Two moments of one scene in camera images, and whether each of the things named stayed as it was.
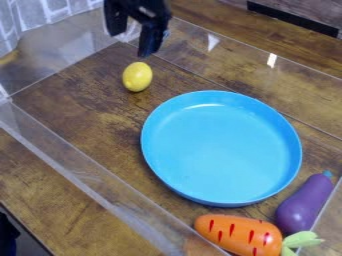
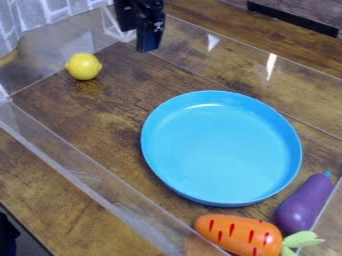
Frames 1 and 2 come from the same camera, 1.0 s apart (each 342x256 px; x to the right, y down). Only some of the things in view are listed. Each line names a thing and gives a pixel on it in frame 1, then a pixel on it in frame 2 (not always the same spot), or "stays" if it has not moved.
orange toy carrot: [252, 237] stays
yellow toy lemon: [137, 76] → [84, 66]
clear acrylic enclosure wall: [214, 134] stays
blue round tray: [222, 148] stays
